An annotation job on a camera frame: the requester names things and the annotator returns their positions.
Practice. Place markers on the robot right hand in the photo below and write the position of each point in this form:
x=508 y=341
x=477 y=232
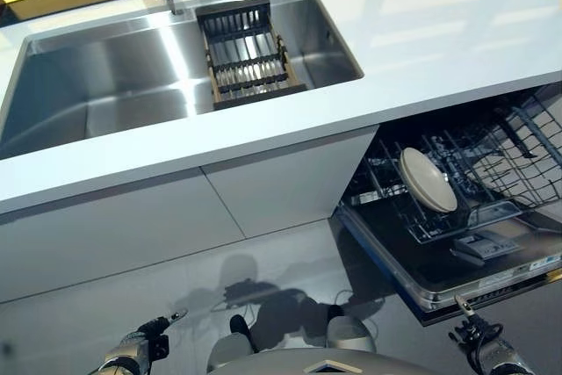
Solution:
x=478 y=333

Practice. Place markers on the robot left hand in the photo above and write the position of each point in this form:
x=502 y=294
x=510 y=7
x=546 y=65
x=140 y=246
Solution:
x=153 y=329

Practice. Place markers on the beige round plate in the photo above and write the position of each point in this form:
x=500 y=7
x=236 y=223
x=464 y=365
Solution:
x=410 y=164
x=439 y=199

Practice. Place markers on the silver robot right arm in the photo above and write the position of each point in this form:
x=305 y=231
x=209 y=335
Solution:
x=505 y=359

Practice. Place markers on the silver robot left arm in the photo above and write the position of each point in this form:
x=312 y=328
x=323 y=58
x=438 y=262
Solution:
x=120 y=355

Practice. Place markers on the dishwasher detergent dispenser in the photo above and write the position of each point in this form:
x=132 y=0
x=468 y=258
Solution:
x=487 y=247

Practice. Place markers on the robot left leg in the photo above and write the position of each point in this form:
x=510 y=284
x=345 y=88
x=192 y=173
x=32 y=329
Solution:
x=232 y=348

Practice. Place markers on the wide white cabinet door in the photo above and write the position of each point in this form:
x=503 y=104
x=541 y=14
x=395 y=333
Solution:
x=110 y=239

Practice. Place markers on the narrow white cabinet door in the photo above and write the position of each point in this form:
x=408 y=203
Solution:
x=285 y=182

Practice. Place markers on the stainless steel sink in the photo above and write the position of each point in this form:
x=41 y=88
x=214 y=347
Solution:
x=110 y=85

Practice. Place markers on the black dish rack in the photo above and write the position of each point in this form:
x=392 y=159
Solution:
x=246 y=59

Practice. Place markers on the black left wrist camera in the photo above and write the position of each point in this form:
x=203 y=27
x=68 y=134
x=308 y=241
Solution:
x=160 y=346

